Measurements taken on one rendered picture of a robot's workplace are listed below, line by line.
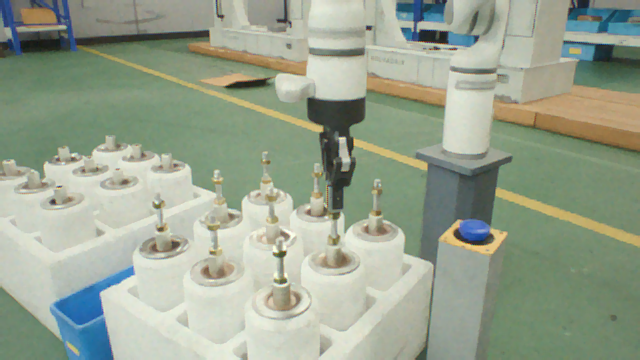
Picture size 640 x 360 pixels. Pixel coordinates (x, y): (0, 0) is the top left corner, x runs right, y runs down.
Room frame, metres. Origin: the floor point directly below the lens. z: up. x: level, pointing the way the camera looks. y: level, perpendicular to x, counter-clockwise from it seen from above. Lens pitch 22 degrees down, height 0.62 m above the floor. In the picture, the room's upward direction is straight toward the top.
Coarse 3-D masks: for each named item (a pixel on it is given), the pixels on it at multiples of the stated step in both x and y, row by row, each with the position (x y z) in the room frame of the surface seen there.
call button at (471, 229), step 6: (462, 222) 0.57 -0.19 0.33; (468, 222) 0.57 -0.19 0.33; (474, 222) 0.57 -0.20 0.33; (480, 222) 0.57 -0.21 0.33; (462, 228) 0.56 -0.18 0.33; (468, 228) 0.56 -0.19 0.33; (474, 228) 0.56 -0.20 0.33; (480, 228) 0.56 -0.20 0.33; (486, 228) 0.56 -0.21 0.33; (462, 234) 0.56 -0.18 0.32; (468, 234) 0.55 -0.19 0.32; (474, 234) 0.55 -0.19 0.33; (480, 234) 0.55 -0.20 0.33; (486, 234) 0.55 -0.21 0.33; (474, 240) 0.55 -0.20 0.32; (480, 240) 0.55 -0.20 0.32
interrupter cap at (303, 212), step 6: (306, 204) 0.80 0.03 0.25; (324, 204) 0.80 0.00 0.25; (300, 210) 0.78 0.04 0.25; (306, 210) 0.78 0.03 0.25; (324, 210) 0.78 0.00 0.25; (300, 216) 0.75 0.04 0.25; (306, 216) 0.75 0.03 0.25; (312, 216) 0.75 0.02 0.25; (318, 216) 0.75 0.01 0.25; (324, 216) 0.75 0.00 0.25; (312, 222) 0.73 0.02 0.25; (318, 222) 0.73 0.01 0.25
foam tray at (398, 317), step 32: (128, 288) 0.64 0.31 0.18; (416, 288) 0.66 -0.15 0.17; (128, 320) 0.59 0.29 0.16; (160, 320) 0.56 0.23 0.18; (384, 320) 0.58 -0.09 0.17; (416, 320) 0.67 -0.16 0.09; (128, 352) 0.60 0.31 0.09; (160, 352) 0.55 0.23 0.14; (192, 352) 0.50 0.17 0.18; (224, 352) 0.50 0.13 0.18; (320, 352) 0.54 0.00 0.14; (352, 352) 0.50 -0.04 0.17; (384, 352) 0.58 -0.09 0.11; (416, 352) 0.68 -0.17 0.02
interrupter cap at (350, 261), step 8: (344, 248) 0.64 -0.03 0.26; (312, 256) 0.62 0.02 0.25; (320, 256) 0.62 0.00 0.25; (344, 256) 0.62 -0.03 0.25; (352, 256) 0.62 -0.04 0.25; (312, 264) 0.59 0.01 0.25; (320, 264) 0.59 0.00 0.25; (328, 264) 0.60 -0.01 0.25; (344, 264) 0.60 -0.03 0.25; (352, 264) 0.59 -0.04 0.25; (320, 272) 0.57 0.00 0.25; (328, 272) 0.57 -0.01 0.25; (336, 272) 0.57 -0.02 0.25; (344, 272) 0.57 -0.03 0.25; (352, 272) 0.58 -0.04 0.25
